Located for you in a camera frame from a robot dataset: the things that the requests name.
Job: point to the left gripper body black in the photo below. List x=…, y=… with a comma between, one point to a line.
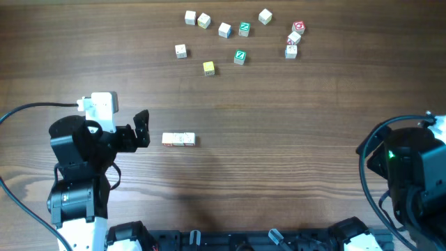
x=120, y=141

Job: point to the white block red letter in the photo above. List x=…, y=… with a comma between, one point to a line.
x=167, y=139

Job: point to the white block faint drawing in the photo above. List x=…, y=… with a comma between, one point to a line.
x=178, y=139

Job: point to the white block red drawing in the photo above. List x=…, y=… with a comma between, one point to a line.
x=189, y=139

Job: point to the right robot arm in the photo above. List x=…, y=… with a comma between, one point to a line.
x=412, y=161

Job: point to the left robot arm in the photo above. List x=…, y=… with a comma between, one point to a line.
x=84, y=150

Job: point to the white block dotted left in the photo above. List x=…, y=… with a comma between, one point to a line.
x=181, y=51

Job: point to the yellow top block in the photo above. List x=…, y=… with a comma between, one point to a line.
x=208, y=68

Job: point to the plain white block top-left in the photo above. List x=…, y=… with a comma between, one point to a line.
x=190, y=17

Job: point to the white block yellow side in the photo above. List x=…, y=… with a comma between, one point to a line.
x=204, y=20

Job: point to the green Z block lower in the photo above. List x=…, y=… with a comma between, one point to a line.
x=239, y=57

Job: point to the green z block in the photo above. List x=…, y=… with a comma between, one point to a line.
x=244, y=29
x=239, y=57

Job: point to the white block blue side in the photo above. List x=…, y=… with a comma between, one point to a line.
x=224, y=30

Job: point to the white block blue edge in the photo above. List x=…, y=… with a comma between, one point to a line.
x=291, y=52

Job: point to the green Z block upper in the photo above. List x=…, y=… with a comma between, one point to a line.
x=244, y=29

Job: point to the white block red edge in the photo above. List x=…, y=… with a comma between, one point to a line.
x=293, y=38

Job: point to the red O block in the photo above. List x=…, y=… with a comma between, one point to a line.
x=299, y=27

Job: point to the plain white block top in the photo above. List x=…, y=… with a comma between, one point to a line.
x=265, y=16

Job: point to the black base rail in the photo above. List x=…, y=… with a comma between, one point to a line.
x=350, y=234

